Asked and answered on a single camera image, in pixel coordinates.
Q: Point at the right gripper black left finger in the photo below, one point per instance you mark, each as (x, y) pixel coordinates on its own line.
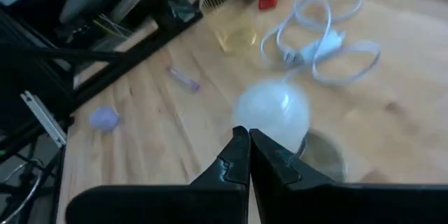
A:
(175, 206)

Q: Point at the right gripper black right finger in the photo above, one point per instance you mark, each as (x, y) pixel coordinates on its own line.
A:
(332, 206)

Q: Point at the brass lamp base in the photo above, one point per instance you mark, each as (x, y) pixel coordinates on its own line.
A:
(325, 157)

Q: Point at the white lightbulb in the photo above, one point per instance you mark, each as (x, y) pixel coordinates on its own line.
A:
(271, 112)

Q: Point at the purple crumpled ball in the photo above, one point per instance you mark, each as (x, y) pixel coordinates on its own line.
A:
(104, 119)

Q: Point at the purple pen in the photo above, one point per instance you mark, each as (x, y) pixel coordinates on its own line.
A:
(185, 80)

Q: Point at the black table frame rail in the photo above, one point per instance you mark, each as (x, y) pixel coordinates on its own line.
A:
(115, 73)

